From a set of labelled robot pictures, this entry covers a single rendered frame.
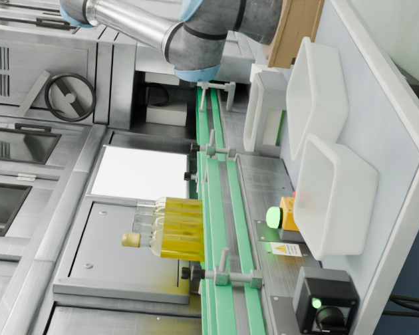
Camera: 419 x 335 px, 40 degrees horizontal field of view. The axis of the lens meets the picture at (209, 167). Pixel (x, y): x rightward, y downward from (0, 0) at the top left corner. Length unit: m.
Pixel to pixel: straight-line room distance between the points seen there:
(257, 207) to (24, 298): 0.59
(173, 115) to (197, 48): 1.15
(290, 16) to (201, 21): 0.21
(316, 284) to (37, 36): 1.76
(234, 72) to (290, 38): 0.99
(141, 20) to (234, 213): 0.59
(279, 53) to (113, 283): 0.71
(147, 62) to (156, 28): 0.85
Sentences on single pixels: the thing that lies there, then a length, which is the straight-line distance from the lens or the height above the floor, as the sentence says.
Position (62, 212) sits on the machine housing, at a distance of 1.78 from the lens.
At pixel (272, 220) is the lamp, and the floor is 0.85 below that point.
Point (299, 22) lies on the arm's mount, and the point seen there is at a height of 0.80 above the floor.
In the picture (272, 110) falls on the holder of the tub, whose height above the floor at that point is 0.80.
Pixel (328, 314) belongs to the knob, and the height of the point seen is 0.80.
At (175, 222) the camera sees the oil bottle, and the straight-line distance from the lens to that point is 1.45.
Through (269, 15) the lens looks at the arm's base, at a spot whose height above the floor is 0.87.
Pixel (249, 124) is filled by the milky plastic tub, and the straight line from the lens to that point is 1.78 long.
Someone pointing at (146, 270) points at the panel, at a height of 1.10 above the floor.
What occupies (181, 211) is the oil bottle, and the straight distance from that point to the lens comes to 1.51.
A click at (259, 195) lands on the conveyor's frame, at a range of 1.37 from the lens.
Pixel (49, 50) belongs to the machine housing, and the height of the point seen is 1.59.
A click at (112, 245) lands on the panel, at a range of 1.62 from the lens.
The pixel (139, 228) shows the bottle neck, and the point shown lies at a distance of 1.45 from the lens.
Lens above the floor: 1.08
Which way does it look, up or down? 5 degrees down
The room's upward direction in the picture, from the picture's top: 84 degrees counter-clockwise
